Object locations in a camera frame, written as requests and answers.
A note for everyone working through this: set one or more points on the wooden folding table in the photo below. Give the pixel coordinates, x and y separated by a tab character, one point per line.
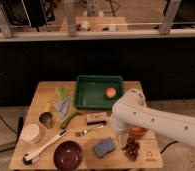
149	153

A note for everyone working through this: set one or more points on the wooden block brush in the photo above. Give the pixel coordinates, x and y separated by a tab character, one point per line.
95	118

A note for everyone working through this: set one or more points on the orange plastic bowl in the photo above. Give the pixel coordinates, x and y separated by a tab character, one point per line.
137	131

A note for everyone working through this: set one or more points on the yellow small item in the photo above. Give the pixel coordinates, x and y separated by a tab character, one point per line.
47	107

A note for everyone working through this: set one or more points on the white round container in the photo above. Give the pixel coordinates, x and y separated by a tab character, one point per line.
31	133

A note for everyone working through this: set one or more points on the green leafy vegetable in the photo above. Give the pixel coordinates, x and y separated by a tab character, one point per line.
61	92

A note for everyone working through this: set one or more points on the metal cup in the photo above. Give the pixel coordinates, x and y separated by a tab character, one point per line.
46	119

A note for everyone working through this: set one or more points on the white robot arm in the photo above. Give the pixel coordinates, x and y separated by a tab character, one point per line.
131	109

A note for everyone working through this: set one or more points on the orange peach fruit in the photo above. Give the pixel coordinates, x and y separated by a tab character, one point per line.
110	92

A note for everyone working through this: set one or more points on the dark grape bunch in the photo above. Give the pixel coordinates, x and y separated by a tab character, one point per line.
131	149

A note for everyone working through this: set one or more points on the green plastic tray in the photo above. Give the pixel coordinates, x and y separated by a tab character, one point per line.
90	91

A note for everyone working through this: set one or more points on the silver fork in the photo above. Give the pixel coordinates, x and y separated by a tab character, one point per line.
84	132

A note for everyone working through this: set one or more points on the dark red bowl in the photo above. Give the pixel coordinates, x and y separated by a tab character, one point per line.
67	156

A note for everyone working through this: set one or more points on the green cucumber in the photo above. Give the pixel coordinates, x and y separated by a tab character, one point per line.
66	122

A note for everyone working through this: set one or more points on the white handled dish brush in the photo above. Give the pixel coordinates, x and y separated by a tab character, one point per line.
29	158

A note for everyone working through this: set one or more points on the blue grey sponge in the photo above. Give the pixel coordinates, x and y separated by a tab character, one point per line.
104	147

